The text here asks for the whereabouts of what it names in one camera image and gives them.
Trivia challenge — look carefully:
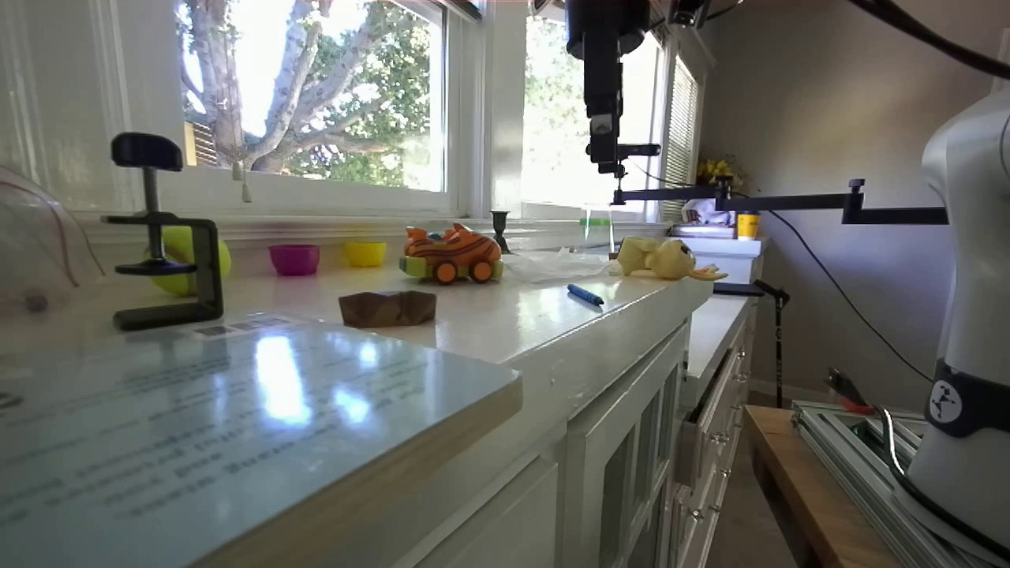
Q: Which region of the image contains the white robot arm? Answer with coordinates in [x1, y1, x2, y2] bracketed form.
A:
[908, 85, 1010, 558]

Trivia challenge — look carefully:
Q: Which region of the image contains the orange tiger toy car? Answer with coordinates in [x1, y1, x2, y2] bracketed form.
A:
[401, 225, 502, 288]

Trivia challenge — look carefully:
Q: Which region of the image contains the blue marker pen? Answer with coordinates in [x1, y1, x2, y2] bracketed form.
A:
[565, 284, 607, 308]

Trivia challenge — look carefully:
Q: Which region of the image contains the brown wooden block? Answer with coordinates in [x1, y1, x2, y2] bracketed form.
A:
[338, 290, 435, 328]

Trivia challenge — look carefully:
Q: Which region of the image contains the yellow plastic cup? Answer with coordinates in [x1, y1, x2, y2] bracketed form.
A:
[342, 239, 387, 267]

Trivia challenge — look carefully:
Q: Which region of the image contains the yellow plush duck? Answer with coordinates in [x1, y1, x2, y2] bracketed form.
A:
[616, 237, 721, 281]

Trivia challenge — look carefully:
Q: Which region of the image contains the white cabinet with drawers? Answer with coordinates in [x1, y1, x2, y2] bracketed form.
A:
[397, 277, 713, 568]

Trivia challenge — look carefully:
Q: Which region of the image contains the magenta plastic cup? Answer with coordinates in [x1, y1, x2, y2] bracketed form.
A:
[269, 243, 317, 277]

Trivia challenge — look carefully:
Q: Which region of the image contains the yellow container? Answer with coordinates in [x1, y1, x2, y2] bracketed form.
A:
[734, 211, 759, 239]

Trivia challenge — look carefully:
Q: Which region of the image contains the green ball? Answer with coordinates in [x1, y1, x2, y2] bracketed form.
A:
[150, 227, 230, 298]

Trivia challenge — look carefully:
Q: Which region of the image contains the black table clamp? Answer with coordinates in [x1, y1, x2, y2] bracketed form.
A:
[107, 133, 225, 331]

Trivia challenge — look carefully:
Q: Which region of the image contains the black hanging camera pole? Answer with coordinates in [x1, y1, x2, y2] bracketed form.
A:
[565, 0, 657, 176]

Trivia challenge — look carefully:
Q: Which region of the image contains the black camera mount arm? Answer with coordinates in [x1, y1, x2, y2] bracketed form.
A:
[611, 180, 948, 225]

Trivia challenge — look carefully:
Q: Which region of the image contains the black cable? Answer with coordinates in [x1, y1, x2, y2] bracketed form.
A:
[768, 207, 935, 384]

